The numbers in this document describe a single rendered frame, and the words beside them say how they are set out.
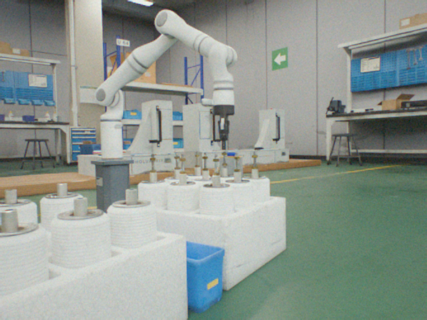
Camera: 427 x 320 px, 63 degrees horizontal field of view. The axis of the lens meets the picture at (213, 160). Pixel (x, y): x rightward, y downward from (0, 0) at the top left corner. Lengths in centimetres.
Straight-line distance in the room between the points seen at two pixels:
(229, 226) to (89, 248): 39
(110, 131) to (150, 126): 202
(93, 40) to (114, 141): 637
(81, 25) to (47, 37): 225
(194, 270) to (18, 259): 38
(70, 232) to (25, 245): 9
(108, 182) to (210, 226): 76
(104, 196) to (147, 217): 90
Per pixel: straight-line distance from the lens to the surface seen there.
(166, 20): 142
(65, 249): 62
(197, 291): 81
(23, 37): 984
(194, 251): 91
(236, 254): 94
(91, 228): 61
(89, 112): 758
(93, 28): 795
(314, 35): 695
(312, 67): 685
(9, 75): 711
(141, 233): 69
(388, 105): 556
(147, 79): 659
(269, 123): 477
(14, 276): 56
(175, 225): 97
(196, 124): 384
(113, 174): 156
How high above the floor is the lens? 37
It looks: 3 degrees down
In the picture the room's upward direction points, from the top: 1 degrees counter-clockwise
